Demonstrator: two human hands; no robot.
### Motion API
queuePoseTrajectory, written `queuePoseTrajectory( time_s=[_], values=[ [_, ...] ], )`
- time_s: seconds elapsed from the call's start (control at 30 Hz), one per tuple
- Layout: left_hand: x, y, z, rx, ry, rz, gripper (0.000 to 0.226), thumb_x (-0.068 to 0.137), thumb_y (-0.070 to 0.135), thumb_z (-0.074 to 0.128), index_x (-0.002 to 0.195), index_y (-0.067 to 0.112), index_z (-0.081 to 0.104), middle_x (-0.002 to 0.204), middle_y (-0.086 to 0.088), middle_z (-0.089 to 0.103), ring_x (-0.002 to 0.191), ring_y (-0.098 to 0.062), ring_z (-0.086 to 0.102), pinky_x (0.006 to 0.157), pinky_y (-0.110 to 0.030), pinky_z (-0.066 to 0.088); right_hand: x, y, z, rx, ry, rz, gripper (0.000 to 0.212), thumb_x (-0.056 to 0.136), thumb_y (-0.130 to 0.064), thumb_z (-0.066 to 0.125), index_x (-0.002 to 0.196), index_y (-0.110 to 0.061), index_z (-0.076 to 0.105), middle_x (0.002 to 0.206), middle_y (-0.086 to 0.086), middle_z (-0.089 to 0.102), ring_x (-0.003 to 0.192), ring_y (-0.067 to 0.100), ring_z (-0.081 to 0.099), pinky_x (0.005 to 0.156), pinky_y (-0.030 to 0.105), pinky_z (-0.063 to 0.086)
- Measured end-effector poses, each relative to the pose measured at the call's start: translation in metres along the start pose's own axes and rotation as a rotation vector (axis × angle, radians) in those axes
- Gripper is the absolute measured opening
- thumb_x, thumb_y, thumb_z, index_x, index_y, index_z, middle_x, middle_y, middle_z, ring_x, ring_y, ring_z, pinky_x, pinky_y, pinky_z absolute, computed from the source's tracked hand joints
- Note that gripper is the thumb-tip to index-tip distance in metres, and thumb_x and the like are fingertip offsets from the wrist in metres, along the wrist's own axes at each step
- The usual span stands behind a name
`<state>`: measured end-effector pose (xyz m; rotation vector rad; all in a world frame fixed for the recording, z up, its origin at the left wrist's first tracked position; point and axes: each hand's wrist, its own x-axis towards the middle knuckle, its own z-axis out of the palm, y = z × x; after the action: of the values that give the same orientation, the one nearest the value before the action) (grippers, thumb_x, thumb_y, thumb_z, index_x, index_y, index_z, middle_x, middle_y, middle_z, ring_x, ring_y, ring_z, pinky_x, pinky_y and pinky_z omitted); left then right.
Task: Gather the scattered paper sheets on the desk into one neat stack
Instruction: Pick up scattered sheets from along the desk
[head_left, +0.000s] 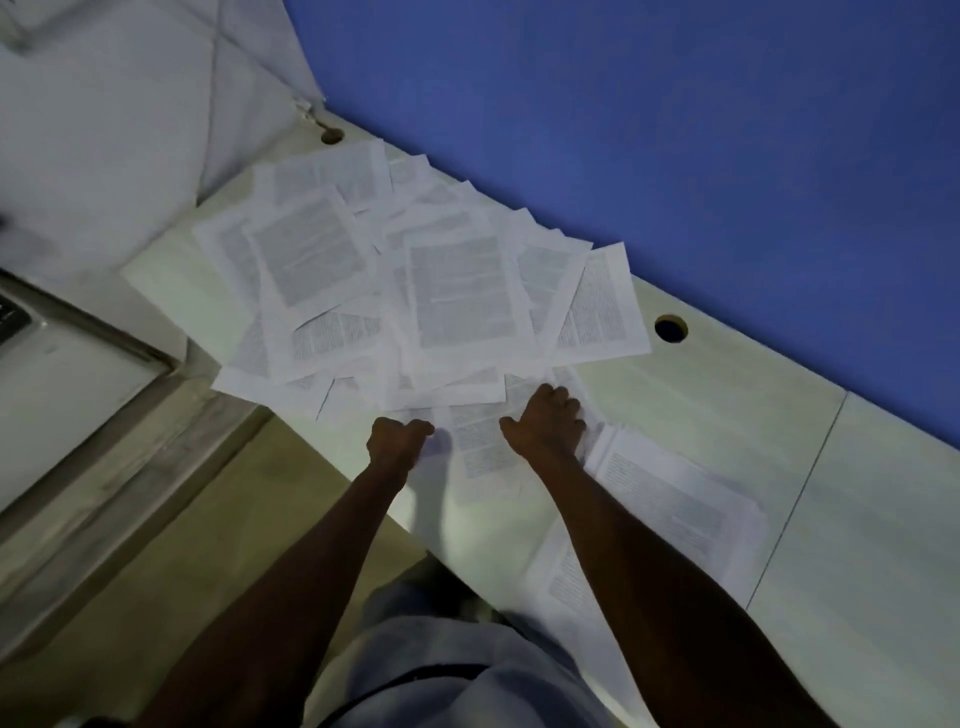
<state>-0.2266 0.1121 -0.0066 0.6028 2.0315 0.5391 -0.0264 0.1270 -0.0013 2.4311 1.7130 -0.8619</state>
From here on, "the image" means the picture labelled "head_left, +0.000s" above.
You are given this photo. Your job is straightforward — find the white shirt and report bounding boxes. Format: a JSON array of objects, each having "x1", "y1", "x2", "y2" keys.
[{"x1": 307, "y1": 614, "x2": 601, "y2": 728}]

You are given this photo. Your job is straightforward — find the grey trousers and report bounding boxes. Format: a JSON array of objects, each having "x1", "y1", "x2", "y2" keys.
[{"x1": 359, "y1": 554, "x2": 500, "y2": 628}]

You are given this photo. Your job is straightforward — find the neat stack of printed sheets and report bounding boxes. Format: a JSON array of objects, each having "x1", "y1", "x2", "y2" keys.
[{"x1": 524, "y1": 423, "x2": 770, "y2": 725}]

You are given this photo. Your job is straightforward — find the person's left forearm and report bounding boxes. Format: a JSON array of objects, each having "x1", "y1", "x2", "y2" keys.
[{"x1": 138, "y1": 457, "x2": 414, "y2": 728}]

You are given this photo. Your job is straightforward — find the person's right hand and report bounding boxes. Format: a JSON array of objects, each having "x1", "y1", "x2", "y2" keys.
[{"x1": 499, "y1": 383, "x2": 588, "y2": 463}]

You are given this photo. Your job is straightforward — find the person's right forearm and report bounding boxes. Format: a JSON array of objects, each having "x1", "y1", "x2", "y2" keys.
[{"x1": 524, "y1": 449, "x2": 838, "y2": 728}]

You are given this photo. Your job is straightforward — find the spread of printed papers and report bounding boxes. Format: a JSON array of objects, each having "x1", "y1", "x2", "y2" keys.
[{"x1": 191, "y1": 138, "x2": 652, "y2": 425}]

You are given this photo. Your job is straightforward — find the person's left hand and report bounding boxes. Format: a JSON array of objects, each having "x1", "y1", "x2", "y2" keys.
[{"x1": 365, "y1": 417, "x2": 436, "y2": 474}]

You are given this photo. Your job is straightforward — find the black strap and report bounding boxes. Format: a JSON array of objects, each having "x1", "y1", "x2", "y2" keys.
[{"x1": 329, "y1": 663, "x2": 489, "y2": 728}]

